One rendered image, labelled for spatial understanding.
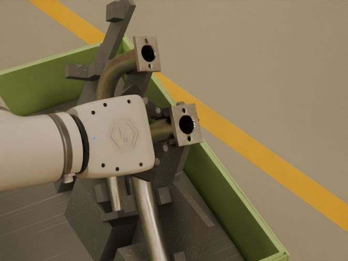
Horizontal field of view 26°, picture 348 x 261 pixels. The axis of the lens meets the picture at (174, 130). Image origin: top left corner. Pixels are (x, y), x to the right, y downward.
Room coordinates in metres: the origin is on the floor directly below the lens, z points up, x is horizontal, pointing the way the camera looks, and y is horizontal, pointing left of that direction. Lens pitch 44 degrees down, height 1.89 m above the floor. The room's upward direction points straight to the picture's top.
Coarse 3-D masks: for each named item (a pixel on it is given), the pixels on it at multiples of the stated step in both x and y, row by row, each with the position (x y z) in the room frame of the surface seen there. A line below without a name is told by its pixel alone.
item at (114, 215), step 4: (112, 212) 0.77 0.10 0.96; (116, 212) 0.77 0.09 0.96; (120, 212) 0.77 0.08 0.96; (124, 212) 0.77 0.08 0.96; (132, 212) 0.77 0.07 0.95; (136, 212) 0.78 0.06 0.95; (104, 216) 0.78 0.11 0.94; (108, 216) 0.77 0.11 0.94; (112, 216) 0.77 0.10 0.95; (116, 216) 0.76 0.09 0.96; (120, 216) 0.76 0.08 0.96; (124, 216) 0.76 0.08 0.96; (128, 216) 0.77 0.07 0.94; (132, 216) 0.79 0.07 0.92; (104, 220) 0.78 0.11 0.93; (108, 220) 0.77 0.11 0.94
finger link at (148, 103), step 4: (144, 100) 0.75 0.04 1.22; (148, 100) 0.75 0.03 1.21; (144, 104) 0.74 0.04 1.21; (148, 104) 0.75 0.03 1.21; (152, 104) 0.75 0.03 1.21; (164, 108) 0.75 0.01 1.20; (168, 108) 0.76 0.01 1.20; (164, 112) 0.74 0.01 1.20; (168, 112) 0.74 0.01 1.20; (156, 116) 0.74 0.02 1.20; (160, 116) 0.74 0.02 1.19; (164, 116) 0.74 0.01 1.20; (168, 116) 0.74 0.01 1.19
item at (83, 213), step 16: (128, 80) 0.95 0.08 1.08; (144, 80) 0.93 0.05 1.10; (128, 176) 0.85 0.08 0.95; (80, 192) 0.85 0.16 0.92; (80, 208) 0.83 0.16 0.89; (96, 208) 0.81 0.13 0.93; (80, 224) 0.82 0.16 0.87; (96, 224) 0.79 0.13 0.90; (112, 224) 0.77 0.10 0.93; (128, 224) 0.78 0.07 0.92; (80, 240) 0.80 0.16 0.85; (96, 240) 0.77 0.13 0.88; (112, 240) 0.76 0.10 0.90; (128, 240) 0.78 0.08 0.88; (96, 256) 0.76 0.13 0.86; (112, 256) 0.76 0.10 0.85
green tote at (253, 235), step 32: (32, 64) 1.14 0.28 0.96; (64, 64) 1.17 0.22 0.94; (32, 96) 1.13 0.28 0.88; (64, 96) 1.16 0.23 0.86; (160, 96) 1.06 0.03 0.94; (192, 160) 0.95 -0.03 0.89; (224, 192) 0.84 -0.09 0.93; (224, 224) 0.83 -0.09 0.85; (256, 224) 0.75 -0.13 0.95; (256, 256) 0.74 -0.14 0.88; (288, 256) 0.69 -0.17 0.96
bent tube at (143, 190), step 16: (176, 112) 0.74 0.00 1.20; (192, 112) 0.75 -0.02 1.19; (160, 128) 0.75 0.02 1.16; (176, 128) 0.72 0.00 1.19; (192, 128) 0.74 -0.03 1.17; (176, 144) 0.71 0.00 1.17; (144, 192) 0.74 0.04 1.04; (144, 208) 0.72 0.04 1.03; (144, 224) 0.70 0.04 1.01; (160, 224) 0.71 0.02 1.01; (160, 240) 0.68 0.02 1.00; (160, 256) 0.67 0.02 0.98
